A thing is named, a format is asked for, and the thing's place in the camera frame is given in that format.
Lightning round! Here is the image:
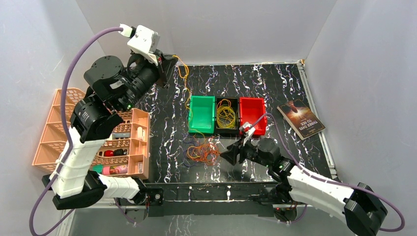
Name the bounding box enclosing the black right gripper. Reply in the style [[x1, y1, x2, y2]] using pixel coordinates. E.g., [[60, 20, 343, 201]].
[[219, 135, 271, 168]]

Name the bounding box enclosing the orange cable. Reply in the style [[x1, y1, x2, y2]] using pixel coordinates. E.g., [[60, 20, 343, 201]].
[[186, 138, 221, 167]]

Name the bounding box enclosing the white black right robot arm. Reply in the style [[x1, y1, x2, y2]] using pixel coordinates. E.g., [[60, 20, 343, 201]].
[[220, 138, 387, 236]]

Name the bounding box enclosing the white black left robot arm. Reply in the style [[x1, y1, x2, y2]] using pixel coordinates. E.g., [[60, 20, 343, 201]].
[[42, 53, 178, 210]]

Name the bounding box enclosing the black plastic bin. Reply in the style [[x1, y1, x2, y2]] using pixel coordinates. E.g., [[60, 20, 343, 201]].
[[214, 97, 239, 137]]

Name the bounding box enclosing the green plastic bin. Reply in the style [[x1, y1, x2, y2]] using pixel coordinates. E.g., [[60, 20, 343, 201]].
[[188, 96, 215, 134]]

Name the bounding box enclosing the red plastic bin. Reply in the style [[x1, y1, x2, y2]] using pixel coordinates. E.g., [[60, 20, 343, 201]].
[[239, 97, 268, 136]]

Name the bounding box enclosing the dark paperback book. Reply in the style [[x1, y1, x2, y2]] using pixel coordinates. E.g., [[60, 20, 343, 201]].
[[277, 99, 326, 140]]

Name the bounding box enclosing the peach plastic file rack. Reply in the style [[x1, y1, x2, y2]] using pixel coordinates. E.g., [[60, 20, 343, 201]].
[[32, 89, 150, 179]]

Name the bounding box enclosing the green capped pink bottle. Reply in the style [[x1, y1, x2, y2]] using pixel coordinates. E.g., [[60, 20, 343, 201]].
[[92, 165, 128, 176]]

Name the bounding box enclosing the aluminium table frame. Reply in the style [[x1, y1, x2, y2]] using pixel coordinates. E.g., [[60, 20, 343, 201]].
[[56, 61, 354, 236]]

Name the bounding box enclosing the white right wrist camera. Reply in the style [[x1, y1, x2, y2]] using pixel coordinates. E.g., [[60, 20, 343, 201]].
[[239, 122, 256, 146]]

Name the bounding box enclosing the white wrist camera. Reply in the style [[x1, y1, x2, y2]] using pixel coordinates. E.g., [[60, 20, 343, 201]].
[[119, 24, 160, 66], [239, 122, 256, 146]]

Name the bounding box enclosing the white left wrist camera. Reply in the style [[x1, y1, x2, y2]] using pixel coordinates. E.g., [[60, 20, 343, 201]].
[[119, 24, 160, 66]]

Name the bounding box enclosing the yellow green wire coil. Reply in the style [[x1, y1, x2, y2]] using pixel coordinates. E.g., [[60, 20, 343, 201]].
[[216, 99, 237, 130]]

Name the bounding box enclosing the purple cable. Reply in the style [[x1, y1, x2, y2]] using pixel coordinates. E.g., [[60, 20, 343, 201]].
[[181, 137, 203, 169]]

